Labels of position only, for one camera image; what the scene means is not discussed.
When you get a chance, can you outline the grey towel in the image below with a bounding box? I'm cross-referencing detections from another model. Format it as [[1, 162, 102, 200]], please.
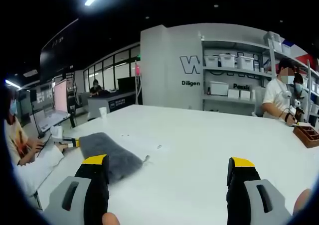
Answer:
[[79, 132, 151, 185]]

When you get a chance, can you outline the person's left hand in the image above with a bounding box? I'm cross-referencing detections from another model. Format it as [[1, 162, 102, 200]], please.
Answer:
[[57, 143, 74, 153]]

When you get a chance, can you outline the person's right hand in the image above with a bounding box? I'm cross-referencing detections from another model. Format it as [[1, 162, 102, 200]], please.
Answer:
[[102, 189, 312, 225]]

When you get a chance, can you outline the silver laptop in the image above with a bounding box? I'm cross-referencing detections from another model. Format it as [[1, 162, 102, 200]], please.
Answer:
[[37, 109, 72, 133]]

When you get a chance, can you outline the pink monitor screen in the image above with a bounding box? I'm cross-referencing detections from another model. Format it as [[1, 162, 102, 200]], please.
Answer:
[[54, 79, 68, 113]]

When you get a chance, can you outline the grey reception counter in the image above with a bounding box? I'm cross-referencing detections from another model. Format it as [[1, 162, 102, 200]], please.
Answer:
[[87, 92, 137, 121]]

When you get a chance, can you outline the dark hanging ceiling screen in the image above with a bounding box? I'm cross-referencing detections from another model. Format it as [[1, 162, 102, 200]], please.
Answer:
[[39, 18, 80, 84]]

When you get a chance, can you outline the dark monitor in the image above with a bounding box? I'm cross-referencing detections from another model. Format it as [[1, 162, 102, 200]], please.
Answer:
[[117, 77, 137, 93]]

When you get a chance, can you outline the brown wooden box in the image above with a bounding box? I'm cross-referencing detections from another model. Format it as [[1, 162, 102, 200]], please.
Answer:
[[293, 125, 319, 149]]

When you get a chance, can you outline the pink banner stand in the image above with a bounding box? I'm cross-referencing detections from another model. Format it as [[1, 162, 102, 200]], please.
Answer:
[[134, 60, 142, 105]]

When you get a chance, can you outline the large white storage bin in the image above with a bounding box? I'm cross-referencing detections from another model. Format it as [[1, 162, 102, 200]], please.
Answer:
[[209, 81, 229, 96]]

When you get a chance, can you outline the grey wall shelf unit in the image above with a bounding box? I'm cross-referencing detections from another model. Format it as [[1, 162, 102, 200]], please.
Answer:
[[201, 39, 275, 111]]

